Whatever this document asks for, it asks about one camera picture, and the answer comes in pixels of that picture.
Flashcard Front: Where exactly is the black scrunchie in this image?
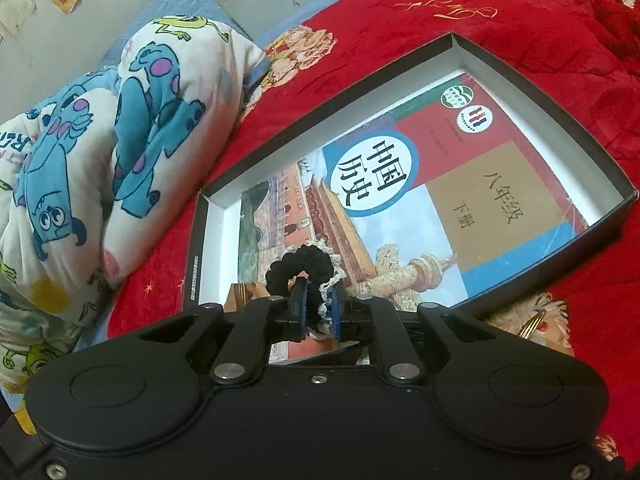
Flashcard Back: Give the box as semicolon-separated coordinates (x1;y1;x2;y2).
266;245;334;318

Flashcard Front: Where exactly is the blue knitted scrunchie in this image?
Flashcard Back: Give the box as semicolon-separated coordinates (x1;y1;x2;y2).
298;240;346;320

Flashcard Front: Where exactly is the Chinese history textbook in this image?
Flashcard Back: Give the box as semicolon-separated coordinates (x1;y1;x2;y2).
236;73;587;310

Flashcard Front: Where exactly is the gold hair clip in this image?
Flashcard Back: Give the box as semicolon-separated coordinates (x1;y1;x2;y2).
518;309;547;339

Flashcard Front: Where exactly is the black shallow cardboard box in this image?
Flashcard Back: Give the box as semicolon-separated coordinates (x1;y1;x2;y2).
183;33;638;318

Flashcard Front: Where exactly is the cartoon monster print duvet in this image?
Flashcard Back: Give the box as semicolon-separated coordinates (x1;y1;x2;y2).
1;16;270;434

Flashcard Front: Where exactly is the red plush bed blanket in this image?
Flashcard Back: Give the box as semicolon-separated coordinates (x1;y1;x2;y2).
106;0;640;470

